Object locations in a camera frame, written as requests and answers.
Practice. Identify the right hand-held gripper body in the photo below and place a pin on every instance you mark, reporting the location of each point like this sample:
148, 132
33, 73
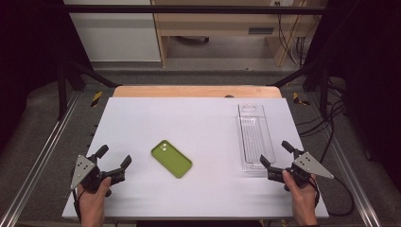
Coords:
307, 168

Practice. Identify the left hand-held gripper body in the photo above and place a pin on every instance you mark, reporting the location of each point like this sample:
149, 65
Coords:
90, 176

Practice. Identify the clear plastic packaging box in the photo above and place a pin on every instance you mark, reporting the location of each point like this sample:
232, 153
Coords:
253, 138

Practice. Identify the green phone case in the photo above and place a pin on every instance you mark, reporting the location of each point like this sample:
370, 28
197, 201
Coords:
171, 159

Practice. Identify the person's left hand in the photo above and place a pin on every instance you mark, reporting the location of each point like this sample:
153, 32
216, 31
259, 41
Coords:
94, 201

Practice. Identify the person's right hand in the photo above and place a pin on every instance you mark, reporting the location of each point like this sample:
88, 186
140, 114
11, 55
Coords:
301, 198

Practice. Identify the yellow black hazard tape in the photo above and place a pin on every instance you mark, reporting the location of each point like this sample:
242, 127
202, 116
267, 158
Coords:
298, 99
96, 99

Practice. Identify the white table board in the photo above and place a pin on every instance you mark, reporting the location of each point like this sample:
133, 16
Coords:
195, 126

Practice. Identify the wooden table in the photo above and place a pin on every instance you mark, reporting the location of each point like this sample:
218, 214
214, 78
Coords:
195, 91

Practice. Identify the black curtain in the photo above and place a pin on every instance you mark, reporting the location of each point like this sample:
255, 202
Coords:
369, 78
28, 63

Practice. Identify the white cabinet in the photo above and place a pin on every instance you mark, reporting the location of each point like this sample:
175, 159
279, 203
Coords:
116, 34

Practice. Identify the wooden desk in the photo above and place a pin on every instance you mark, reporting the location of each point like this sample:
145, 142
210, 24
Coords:
217, 22

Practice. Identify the aluminium floor rail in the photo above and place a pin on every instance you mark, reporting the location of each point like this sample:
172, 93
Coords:
353, 176
38, 164

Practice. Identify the black metal frame stand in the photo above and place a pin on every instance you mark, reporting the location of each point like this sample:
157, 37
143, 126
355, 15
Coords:
63, 88
323, 88

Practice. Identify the black horizontal frame bar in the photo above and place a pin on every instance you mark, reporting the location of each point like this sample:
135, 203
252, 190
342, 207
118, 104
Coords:
189, 9

